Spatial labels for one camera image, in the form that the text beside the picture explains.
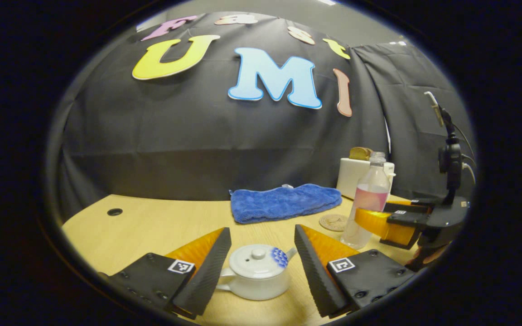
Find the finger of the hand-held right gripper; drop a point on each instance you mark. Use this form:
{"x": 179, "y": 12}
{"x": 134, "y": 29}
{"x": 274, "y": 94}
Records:
{"x": 406, "y": 207}
{"x": 408, "y": 218}

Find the blue towel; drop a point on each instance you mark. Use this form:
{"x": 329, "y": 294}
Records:
{"x": 283, "y": 203}

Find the ceiling light panel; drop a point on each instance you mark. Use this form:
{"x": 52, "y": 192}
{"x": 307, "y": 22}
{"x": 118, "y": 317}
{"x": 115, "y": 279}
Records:
{"x": 398, "y": 43}
{"x": 327, "y": 2}

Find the white teacup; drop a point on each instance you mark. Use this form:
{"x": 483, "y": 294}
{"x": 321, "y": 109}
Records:
{"x": 261, "y": 290}

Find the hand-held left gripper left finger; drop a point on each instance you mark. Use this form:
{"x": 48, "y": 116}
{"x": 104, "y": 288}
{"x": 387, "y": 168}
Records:
{"x": 206, "y": 276}

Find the round brown coaster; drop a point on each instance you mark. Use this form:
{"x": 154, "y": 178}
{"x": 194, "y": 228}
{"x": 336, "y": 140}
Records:
{"x": 331, "y": 222}

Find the brown toast slice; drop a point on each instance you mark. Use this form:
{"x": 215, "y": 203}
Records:
{"x": 370, "y": 153}
{"x": 358, "y": 154}

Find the white teacup lid blue print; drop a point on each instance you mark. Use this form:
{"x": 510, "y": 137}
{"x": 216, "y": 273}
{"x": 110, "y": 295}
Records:
{"x": 254, "y": 267}

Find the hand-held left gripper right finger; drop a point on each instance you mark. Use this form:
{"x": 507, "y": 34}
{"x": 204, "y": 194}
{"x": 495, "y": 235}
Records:
{"x": 315, "y": 276}

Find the clear plastic water bottle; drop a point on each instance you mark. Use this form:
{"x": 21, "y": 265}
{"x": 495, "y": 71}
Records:
{"x": 369, "y": 199}

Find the white toaster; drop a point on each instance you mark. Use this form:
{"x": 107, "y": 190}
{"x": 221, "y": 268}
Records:
{"x": 349, "y": 176}

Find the black backdrop cloth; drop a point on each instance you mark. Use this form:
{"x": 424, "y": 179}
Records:
{"x": 175, "y": 136}

